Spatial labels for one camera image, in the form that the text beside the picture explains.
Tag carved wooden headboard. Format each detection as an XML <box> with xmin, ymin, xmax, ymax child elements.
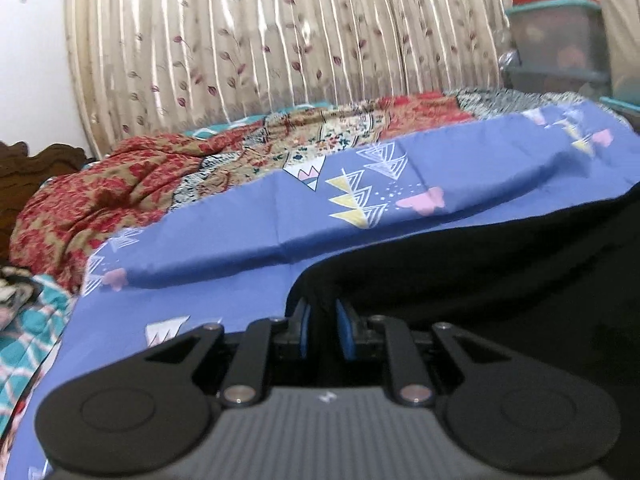
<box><xmin>0</xmin><ymin>139</ymin><xmax>97</xmax><ymax>262</ymax></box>

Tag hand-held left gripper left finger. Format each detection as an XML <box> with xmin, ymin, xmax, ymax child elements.
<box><xmin>144</xmin><ymin>299</ymin><xmax>313</xmax><ymax>407</ymax></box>

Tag cream pillow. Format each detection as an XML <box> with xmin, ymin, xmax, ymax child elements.
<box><xmin>592</xmin><ymin>0</ymin><xmax>640</xmax><ymax>107</ymax></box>

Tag black pants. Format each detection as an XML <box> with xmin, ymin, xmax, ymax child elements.
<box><xmin>284</xmin><ymin>194</ymin><xmax>640</xmax><ymax>396</ymax></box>

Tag clear storage box teal lid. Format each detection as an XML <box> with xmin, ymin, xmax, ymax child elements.
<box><xmin>504</xmin><ymin>0</ymin><xmax>612</xmax><ymax>75</ymax></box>
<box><xmin>504</xmin><ymin>64</ymin><xmax>615</xmax><ymax>102</ymax></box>

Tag black and white floral cloth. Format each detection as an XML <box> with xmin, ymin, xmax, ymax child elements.
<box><xmin>0</xmin><ymin>264</ymin><xmax>47</xmax><ymax>332</ymax></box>

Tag blue triangle print bedsheet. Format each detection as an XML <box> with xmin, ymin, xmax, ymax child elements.
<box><xmin>0</xmin><ymin>91</ymin><xmax>640</xmax><ymax>480</ymax></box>

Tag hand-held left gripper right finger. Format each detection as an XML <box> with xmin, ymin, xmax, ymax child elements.
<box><xmin>335</xmin><ymin>299</ymin><xmax>497</xmax><ymax>407</ymax></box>

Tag teal wave pattern pillow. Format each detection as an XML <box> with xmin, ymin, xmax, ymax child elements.
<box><xmin>0</xmin><ymin>271</ymin><xmax>77</xmax><ymax>443</ymax></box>

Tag cream leaf print curtain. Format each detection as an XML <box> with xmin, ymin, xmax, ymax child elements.
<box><xmin>64</xmin><ymin>0</ymin><xmax>517</xmax><ymax>157</ymax></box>

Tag red floral patterned blanket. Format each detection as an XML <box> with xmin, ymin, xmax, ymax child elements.
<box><xmin>9</xmin><ymin>86</ymin><xmax>623</xmax><ymax>297</ymax></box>

